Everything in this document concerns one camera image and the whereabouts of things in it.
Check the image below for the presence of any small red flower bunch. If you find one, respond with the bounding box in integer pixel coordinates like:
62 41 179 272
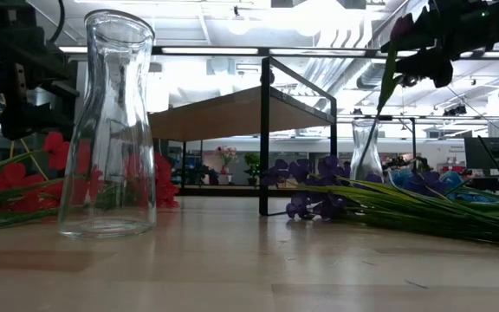
0 132 103 235

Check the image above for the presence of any wooden shelf black metal frame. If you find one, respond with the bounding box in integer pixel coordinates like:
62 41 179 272
147 55 339 217

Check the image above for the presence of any black computer monitor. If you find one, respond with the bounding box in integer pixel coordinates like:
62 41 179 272
463 137 499 177

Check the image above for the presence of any clear glass vase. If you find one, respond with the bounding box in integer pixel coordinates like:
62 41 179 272
57 9 159 240
349 117 385 183

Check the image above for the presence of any blue flower bunch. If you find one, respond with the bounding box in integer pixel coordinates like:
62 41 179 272
386 167 499 226

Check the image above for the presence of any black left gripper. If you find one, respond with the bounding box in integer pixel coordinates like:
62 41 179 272
0 42 81 142

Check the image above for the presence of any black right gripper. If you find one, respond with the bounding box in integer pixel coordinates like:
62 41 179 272
380 0 474 89

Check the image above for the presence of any pink flower bouquet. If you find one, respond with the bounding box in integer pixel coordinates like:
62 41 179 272
213 145 241 186

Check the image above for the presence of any purple flower bunch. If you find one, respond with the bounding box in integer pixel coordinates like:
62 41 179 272
260 155 499 249

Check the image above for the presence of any yellow power cable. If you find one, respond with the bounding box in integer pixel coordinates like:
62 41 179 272
18 138 49 181

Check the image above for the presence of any small green plant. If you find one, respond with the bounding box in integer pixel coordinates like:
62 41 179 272
243 151 262 186

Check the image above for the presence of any black metal table frame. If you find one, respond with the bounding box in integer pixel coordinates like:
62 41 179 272
162 184 307 198

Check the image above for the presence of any dark red rose stem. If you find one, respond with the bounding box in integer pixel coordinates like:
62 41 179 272
353 12 416 174

